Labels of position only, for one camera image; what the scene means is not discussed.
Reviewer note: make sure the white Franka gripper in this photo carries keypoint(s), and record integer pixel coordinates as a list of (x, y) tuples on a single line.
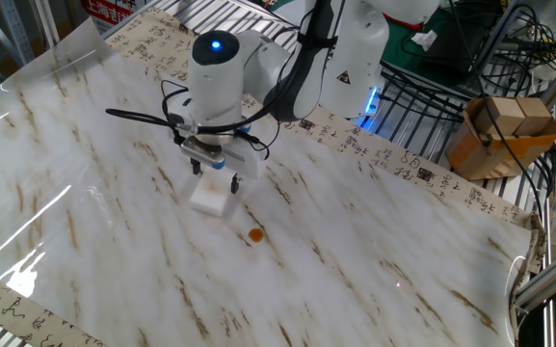
[(246, 161)]

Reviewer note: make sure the white sponge block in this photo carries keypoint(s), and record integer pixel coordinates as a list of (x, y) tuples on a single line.
[(210, 198)]

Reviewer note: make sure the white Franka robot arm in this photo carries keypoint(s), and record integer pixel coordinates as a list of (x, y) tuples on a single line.
[(217, 82)]

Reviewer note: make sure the small orange object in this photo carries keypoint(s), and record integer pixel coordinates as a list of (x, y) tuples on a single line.
[(256, 235)]

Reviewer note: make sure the glossy marble pattern sheet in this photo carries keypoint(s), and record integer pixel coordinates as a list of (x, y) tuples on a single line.
[(306, 289)]

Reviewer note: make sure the beige calligraphy print cloth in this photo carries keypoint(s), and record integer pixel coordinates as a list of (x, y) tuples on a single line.
[(393, 159)]

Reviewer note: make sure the red and white printed box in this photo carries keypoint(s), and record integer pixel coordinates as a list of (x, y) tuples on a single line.
[(106, 12)]

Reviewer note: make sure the crumpled white paper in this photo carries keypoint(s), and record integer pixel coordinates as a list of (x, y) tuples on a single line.
[(424, 39)]

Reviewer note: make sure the open brown cardboard box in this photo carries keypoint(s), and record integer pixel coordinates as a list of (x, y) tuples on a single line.
[(499, 154)]

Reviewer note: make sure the tan cardboard block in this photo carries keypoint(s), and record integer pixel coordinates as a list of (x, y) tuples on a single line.
[(499, 115), (535, 114)]

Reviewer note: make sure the aluminium frame beam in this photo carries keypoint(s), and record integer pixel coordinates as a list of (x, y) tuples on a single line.
[(552, 277)]

